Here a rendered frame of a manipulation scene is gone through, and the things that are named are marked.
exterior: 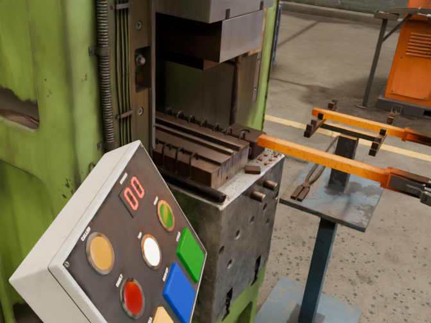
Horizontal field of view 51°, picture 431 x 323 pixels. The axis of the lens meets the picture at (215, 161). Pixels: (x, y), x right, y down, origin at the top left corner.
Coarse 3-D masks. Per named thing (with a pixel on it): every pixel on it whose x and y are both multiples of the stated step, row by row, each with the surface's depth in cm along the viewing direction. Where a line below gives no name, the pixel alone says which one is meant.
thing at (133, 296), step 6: (132, 282) 64; (126, 288) 62; (132, 288) 64; (138, 288) 65; (126, 294) 62; (132, 294) 63; (138, 294) 64; (126, 300) 62; (132, 300) 63; (138, 300) 64; (132, 306) 62; (138, 306) 63; (132, 312) 62; (138, 312) 63
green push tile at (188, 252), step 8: (184, 232) 85; (184, 240) 83; (192, 240) 86; (184, 248) 82; (192, 248) 85; (184, 256) 81; (192, 256) 84; (200, 256) 87; (184, 264) 81; (192, 264) 83; (200, 264) 86; (192, 272) 82; (200, 272) 84
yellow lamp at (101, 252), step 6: (96, 240) 60; (102, 240) 61; (90, 246) 59; (96, 246) 59; (102, 246) 61; (108, 246) 62; (90, 252) 58; (96, 252) 59; (102, 252) 60; (108, 252) 61; (96, 258) 59; (102, 258) 60; (108, 258) 61; (96, 264) 58; (102, 264) 59; (108, 264) 61
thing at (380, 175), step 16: (272, 144) 116; (288, 144) 115; (320, 160) 110; (336, 160) 108; (352, 160) 108; (368, 176) 105; (384, 176) 102; (400, 176) 101; (416, 176) 100; (400, 192) 102
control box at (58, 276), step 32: (128, 160) 76; (96, 192) 68; (128, 192) 72; (160, 192) 82; (64, 224) 62; (96, 224) 62; (128, 224) 69; (160, 224) 78; (32, 256) 58; (64, 256) 54; (128, 256) 66; (160, 256) 74; (32, 288) 55; (64, 288) 54; (96, 288) 57; (160, 288) 71; (64, 320) 57; (96, 320) 56; (128, 320) 61
